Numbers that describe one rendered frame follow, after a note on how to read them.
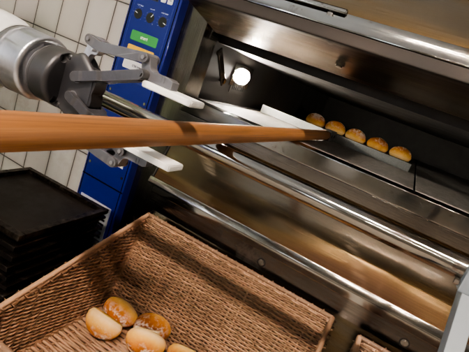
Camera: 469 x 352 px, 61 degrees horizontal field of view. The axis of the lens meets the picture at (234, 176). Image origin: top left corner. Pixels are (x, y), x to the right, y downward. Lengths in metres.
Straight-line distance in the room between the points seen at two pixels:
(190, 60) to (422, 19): 0.55
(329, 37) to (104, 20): 0.70
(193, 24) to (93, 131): 0.77
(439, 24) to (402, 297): 0.57
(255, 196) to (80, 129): 0.70
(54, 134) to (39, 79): 0.23
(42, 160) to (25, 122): 1.12
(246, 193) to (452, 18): 0.58
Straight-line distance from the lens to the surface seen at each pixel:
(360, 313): 1.01
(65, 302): 1.04
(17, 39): 0.60
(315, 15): 0.84
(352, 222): 0.56
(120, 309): 1.09
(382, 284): 0.96
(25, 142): 0.32
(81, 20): 1.35
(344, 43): 0.80
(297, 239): 0.97
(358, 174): 0.93
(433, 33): 0.93
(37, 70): 0.57
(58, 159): 1.38
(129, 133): 0.40
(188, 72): 1.09
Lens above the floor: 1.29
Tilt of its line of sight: 14 degrees down
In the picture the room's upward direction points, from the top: 21 degrees clockwise
